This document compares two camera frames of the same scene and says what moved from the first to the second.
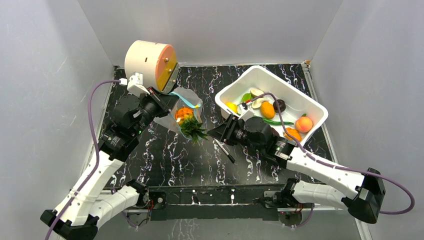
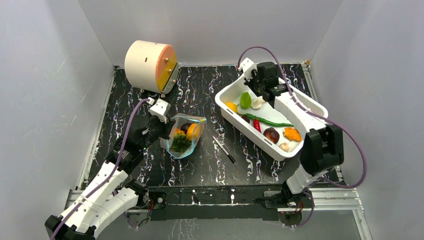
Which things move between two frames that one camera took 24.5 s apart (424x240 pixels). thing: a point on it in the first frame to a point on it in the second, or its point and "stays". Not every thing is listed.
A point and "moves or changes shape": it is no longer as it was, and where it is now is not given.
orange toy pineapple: x=185 y=118 to x=180 y=143
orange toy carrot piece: x=295 y=134 stays
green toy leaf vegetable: x=246 y=98 stays
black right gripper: x=228 y=129 to x=255 y=85
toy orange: x=267 y=110 to x=194 y=131
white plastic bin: x=302 y=116 stays
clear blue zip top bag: x=187 y=98 to x=186 y=130
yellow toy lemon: x=233 y=106 stays
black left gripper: x=163 y=109 to x=167 y=127
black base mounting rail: x=213 y=203 stays
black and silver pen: x=230 y=156 stays
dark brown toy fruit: x=282 y=105 moves or changes shape
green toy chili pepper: x=277 y=122 stays
